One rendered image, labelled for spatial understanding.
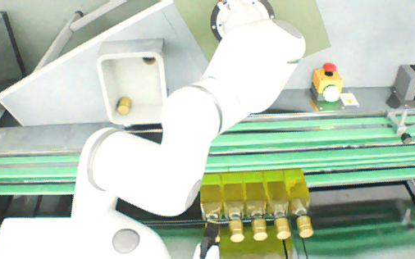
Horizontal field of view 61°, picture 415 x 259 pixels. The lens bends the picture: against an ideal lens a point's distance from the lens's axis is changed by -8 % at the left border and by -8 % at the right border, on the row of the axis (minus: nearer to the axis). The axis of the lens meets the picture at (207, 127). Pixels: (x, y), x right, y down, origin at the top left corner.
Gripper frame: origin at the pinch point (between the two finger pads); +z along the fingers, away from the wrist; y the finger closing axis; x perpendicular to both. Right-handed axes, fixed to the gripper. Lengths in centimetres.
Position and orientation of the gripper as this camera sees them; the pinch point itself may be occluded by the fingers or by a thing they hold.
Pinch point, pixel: (212, 236)
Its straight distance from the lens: 94.0
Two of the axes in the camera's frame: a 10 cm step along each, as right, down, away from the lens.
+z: 2.3, -6.1, 7.5
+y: -0.4, -7.8, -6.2
